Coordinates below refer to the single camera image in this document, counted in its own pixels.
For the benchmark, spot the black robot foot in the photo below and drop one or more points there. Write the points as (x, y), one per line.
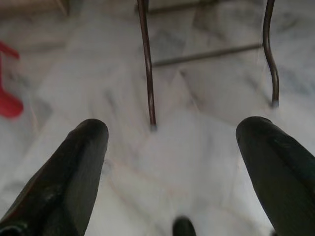
(184, 227)

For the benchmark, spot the dark brown metal chair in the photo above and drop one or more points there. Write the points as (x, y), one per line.
(148, 73)

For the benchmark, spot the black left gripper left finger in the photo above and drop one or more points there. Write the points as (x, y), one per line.
(66, 177)

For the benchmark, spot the red plastic stool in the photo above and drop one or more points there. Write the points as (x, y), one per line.
(8, 98)

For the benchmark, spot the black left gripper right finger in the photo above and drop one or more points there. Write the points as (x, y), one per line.
(278, 172)

